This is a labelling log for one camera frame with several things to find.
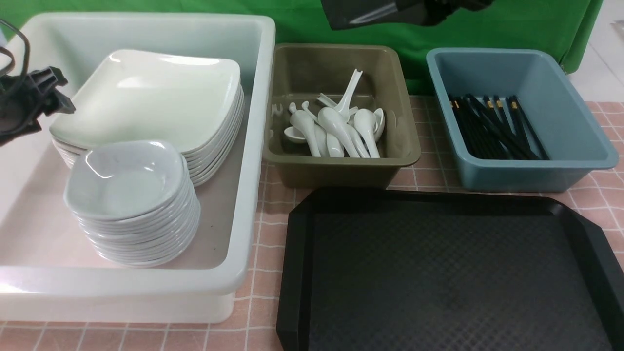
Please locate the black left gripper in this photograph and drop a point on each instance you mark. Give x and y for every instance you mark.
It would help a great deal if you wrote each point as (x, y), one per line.
(24, 99)

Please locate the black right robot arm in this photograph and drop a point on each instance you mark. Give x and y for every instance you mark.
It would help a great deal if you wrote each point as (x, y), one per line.
(349, 14)

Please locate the stack of small white bowls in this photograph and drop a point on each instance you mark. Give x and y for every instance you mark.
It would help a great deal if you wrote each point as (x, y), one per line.
(135, 202)

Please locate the stack of white square plates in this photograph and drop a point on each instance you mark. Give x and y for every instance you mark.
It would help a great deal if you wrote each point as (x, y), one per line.
(214, 146)

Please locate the olive green plastic bin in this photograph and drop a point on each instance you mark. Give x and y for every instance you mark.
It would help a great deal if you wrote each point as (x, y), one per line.
(302, 71)

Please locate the white soup spoons pile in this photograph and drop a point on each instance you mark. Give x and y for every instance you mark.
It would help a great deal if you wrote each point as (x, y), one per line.
(338, 129)

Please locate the pink checkered tablecloth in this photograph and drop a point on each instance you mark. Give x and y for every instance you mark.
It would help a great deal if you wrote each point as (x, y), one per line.
(258, 292)

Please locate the black serving tray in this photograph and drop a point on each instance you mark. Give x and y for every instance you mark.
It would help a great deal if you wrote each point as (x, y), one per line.
(383, 270)

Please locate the black chopsticks bundle in bin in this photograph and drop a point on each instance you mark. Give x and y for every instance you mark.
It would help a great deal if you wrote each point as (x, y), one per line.
(496, 128)

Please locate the green cloth backdrop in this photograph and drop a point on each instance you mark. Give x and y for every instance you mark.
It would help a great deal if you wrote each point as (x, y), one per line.
(560, 28)

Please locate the blue plastic bin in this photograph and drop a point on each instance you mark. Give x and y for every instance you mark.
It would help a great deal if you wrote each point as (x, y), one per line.
(572, 137)

